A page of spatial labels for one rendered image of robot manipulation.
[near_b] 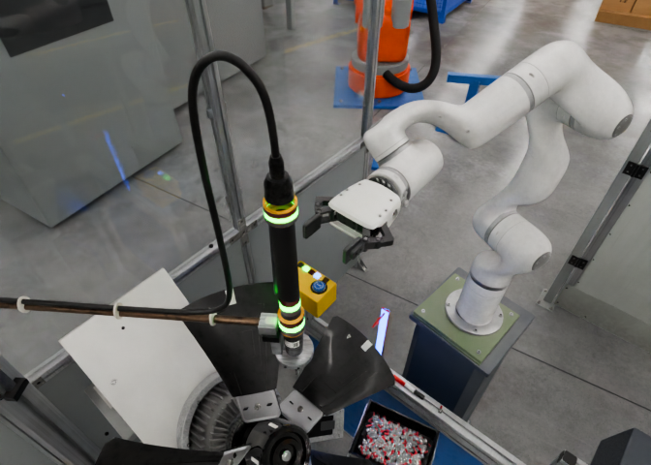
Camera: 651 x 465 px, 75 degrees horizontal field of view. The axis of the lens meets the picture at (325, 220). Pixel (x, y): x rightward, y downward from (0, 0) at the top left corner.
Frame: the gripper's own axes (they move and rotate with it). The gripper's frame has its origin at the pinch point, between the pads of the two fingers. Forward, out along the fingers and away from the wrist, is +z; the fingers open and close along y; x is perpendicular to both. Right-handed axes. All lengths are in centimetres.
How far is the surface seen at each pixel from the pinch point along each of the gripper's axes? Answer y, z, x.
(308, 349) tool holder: -2.8, 8.3, -19.9
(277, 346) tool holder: 0.6, 12.6, -17.1
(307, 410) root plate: -2.1, 8.4, -47.4
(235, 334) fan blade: 14.3, 12.1, -28.5
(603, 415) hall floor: -84, -120, -164
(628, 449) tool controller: -58, -25, -41
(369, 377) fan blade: -8, -8, -50
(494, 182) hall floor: 36, -263, -164
